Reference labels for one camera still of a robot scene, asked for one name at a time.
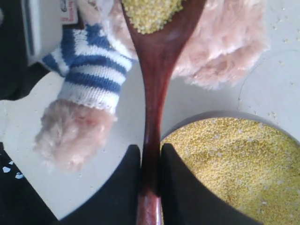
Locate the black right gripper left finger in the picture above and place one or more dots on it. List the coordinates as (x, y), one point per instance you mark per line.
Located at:
(115, 203)

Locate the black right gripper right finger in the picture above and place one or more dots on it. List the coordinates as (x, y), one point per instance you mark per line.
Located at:
(186, 201)

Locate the pink teddy bear striped sweater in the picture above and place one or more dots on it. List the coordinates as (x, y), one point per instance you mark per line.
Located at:
(94, 61)

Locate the dark red wooden spoon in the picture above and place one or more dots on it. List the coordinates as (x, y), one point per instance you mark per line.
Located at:
(158, 54)

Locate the metal bowl of yellow millet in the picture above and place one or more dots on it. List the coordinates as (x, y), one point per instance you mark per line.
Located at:
(249, 162)

